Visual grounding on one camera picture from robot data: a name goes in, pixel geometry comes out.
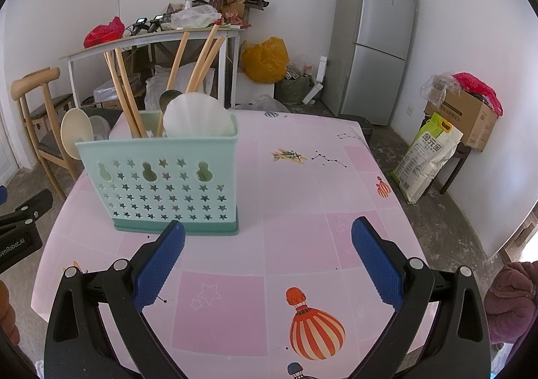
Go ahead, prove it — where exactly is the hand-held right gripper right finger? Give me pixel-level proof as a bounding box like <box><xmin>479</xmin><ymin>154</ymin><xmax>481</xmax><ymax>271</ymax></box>
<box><xmin>351</xmin><ymin>216</ymin><xmax>492</xmax><ymax>379</ymax></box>

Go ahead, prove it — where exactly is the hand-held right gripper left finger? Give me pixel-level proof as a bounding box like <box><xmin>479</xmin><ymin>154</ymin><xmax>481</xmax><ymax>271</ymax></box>
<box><xmin>44</xmin><ymin>219</ymin><xmax>186</xmax><ymax>379</ymax></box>

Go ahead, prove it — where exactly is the mint green utensil holder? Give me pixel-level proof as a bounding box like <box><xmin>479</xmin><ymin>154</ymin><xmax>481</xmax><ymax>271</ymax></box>
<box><xmin>75</xmin><ymin>110</ymin><xmax>241</xmax><ymax>236</ymax></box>

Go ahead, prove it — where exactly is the pile of wooden chopsticks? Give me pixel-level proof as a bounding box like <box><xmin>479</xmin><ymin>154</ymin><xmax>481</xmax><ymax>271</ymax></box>
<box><xmin>103</xmin><ymin>24</ymin><xmax>226</xmax><ymax>139</ymax></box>

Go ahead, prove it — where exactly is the person's left hand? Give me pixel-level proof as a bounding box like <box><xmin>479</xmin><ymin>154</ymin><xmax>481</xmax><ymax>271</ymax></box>
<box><xmin>0</xmin><ymin>280</ymin><xmax>21</xmax><ymax>346</ymax></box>

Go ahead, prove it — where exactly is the white panel door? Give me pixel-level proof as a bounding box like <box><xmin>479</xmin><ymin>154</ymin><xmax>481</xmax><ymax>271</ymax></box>
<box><xmin>0</xmin><ymin>110</ymin><xmax>20</xmax><ymax>186</ymax></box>

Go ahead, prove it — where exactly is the wooden chair with dark seat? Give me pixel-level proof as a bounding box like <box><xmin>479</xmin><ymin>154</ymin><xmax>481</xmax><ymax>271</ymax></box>
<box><xmin>31</xmin><ymin>92</ymin><xmax>76</xmax><ymax>128</ymax></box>
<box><xmin>10</xmin><ymin>67</ymin><xmax>85</xmax><ymax>201</ymax></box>

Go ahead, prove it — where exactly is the white and yellow rice bag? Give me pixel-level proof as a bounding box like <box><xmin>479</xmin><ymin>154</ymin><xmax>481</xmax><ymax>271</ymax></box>
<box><xmin>392</xmin><ymin>112</ymin><xmax>464</xmax><ymax>204</ymax></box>

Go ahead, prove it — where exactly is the dark wooden stool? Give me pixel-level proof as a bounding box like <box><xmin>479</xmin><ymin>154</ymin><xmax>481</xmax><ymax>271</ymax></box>
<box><xmin>439</xmin><ymin>141</ymin><xmax>472</xmax><ymax>195</ymax></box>

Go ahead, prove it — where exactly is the dark bin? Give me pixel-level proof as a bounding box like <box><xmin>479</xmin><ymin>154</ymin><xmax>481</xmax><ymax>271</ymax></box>
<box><xmin>338</xmin><ymin>114</ymin><xmax>375</xmax><ymax>138</ymax></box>

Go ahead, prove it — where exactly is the plastic-wrapped flat box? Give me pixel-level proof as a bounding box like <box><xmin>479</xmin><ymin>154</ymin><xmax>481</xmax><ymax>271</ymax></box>
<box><xmin>93</xmin><ymin>77</ymin><xmax>141</xmax><ymax>104</ymax></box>

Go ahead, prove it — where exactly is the purple padded clothing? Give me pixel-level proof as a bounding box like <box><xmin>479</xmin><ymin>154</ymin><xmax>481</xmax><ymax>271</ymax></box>
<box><xmin>483</xmin><ymin>260</ymin><xmax>538</xmax><ymax>346</ymax></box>

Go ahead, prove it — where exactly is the large cardboard box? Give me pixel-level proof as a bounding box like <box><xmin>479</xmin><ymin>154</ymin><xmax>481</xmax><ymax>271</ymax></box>
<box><xmin>424</xmin><ymin>87</ymin><xmax>499</xmax><ymax>153</ymax></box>

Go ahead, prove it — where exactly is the white woven sack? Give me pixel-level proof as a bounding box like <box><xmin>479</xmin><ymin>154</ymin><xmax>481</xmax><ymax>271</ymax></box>
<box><xmin>145</xmin><ymin>64</ymin><xmax>215</xmax><ymax>109</ymax></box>

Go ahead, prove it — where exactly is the clear plastic wrap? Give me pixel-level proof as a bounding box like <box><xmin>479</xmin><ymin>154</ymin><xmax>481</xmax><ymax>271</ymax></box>
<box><xmin>421</xmin><ymin>72</ymin><xmax>461</xmax><ymax>109</ymax></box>

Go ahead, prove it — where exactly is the red plastic bag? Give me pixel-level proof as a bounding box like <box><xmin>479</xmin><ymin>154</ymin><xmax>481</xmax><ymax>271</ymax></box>
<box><xmin>452</xmin><ymin>72</ymin><xmax>504</xmax><ymax>117</ymax></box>
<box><xmin>83</xmin><ymin>16</ymin><xmax>125</xmax><ymax>49</ymax></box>

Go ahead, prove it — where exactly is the white framed side table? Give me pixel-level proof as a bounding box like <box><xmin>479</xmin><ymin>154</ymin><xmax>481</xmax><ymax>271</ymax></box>
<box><xmin>59</xmin><ymin>24</ymin><xmax>246</xmax><ymax>111</ymax></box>

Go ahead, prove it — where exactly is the grey-green sack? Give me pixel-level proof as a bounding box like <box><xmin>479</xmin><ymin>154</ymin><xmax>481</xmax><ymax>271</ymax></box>
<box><xmin>275</xmin><ymin>53</ymin><xmax>324</xmax><ymax>104</ymax></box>

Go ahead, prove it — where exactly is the white foam box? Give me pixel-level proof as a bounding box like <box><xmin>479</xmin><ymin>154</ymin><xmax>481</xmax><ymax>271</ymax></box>
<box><xmin>235</xmin><ymin>72</ymin><xmax>276</xmax><ymax>107</ymax></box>

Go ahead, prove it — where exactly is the grey refrigerator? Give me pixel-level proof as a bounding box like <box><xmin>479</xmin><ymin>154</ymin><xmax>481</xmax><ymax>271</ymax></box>
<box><xmin>323</xmin><ymin>0</ymin><xmax>418</xmax><ymax>127</ymax></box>

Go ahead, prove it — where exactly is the yellow plastic bag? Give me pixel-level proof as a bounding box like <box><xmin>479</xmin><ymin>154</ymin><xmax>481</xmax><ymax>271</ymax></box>
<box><xmin>240</xmin><ymin>37</ymin><xmax>291</xmax><ymax>84</ymax></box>

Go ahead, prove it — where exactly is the white plastic bag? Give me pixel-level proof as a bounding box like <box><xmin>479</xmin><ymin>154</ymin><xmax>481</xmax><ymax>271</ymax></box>
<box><xmin>170</xmin><ymin>5</ymin><xmax>223</xmax><ymax>29</ymax></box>

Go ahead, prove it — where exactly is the heap of small boxes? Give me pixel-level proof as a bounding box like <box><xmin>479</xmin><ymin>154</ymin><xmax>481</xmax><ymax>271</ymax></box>
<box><xmin>166</xmin><ymin>0</ymin><xmax>274</xmax><ymax>27</ymax></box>

